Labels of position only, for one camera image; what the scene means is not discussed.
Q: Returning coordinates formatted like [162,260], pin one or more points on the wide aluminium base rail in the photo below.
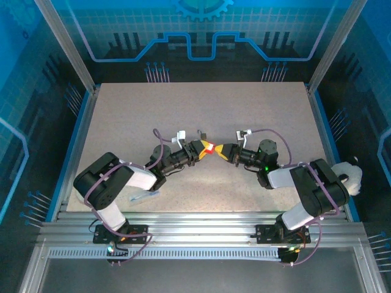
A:
[198,229]

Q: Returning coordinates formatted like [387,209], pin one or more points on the black controller board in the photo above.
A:
[288,259]
[117,261]

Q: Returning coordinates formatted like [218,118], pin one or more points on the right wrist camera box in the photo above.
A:
[246,134]

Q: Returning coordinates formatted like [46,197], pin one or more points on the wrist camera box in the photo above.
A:
[246,134]
[181,135]

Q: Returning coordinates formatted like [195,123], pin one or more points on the red safety padlock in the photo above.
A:
[210,149]

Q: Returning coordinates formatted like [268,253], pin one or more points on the blue table edge strip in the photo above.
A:
[326,122]
[72,137]

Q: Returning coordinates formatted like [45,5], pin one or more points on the brass padlock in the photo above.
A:
[204,135]

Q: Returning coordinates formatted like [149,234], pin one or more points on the clear plastic bag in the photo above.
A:
[137,196]

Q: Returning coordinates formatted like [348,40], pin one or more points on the aluminium side rail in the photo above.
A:
[318,122]
[82,137]

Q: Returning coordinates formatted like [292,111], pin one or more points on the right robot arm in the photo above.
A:
[317,189]

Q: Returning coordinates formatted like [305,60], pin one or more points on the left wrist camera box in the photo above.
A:
[181,135]

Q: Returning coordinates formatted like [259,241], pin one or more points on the aluminium frame post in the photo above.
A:
[334,45]
[70,45]

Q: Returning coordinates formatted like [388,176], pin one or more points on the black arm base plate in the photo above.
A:
[137,233]
[265,233]

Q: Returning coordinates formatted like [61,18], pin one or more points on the white plush toy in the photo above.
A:
[354,180]

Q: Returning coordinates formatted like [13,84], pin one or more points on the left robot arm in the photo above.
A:
[104,183]

